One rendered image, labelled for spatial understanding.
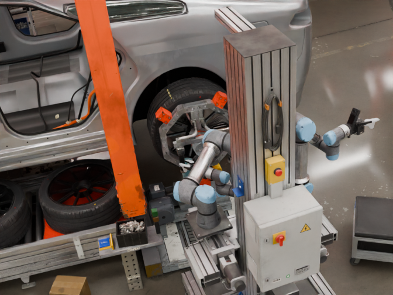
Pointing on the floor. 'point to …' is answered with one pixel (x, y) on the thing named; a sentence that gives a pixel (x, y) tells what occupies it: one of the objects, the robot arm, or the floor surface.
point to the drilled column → (132, 270)
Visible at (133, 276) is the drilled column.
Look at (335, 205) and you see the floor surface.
